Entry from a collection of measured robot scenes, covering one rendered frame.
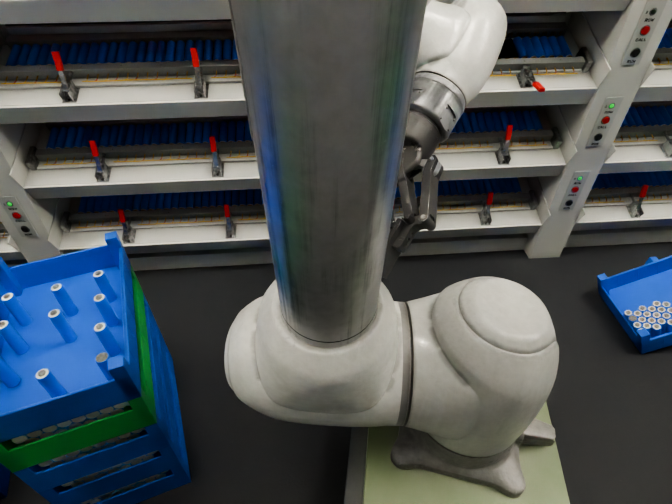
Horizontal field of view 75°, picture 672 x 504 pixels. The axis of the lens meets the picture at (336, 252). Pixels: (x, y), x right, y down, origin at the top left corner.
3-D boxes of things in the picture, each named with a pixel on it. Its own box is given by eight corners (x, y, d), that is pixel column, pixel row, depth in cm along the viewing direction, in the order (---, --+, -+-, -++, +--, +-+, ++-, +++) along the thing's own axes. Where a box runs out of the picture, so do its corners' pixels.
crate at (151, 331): (170, 445, 74) (157, 422, 69) (37, 493, 69) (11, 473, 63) (154, 316, 95) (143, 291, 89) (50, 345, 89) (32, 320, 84)
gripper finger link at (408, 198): (403, 174, 62) (412, 169, 61) (416, 236, 55) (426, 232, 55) (389, 157, 59) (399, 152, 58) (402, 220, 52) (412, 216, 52)
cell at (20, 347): (28, 352, 68) (7, 326, 64) (15, 356, 68) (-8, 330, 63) (29, 343, 70) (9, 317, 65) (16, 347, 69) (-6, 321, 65)
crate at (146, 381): (157, 422, 69) (142, 396, 63) (11, 473, 63) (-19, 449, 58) (143, 291, 89) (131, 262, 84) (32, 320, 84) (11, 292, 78)
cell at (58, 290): (77, 314, 74) (61, 288, 69) (65, 318, 73) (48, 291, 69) (78, 307, 75) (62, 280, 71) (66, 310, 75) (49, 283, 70)
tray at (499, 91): (587, 103, 101) (611, 69, 92) (322, 113, 97) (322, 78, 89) (560, 44, 109) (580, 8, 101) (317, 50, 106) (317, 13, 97)
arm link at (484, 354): (539, 464, 57) (617, 374, 42) (397, 456, 57) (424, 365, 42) (509, 356, 68) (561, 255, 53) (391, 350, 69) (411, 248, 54)
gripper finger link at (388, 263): (408, 229, 56) (413, 231, 55) (382, 277, 55) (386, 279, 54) (397, 217, 54) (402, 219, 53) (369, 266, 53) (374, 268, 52)
